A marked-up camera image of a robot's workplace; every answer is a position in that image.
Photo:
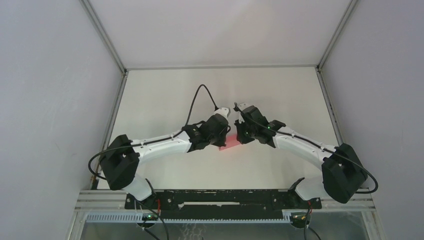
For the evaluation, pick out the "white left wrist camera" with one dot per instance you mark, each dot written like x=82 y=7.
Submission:
x=223 y=111

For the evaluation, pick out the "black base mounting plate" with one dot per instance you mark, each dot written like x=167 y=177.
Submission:
x=204 y=212

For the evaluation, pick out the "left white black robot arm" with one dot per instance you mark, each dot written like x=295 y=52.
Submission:
x=120 y=161

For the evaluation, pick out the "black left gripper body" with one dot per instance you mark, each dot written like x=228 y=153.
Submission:
x=218 y=140

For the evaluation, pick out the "pink cardboard box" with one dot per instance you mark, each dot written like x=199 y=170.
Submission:
x=230 y=142

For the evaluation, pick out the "white slotted cable duct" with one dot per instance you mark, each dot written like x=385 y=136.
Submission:
x=132 y=217

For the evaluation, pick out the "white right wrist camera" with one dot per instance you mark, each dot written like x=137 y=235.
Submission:
x=239 y=107

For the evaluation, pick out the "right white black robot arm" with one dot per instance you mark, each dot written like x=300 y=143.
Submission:
x=342 y=173

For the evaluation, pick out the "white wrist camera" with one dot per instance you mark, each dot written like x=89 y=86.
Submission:
x=223 y=111
x=239 y=107

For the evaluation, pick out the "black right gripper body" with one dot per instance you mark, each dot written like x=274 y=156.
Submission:
x=247 y=133

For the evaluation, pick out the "aluminium front frame rail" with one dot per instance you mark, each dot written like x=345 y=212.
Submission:
x=274 y=199

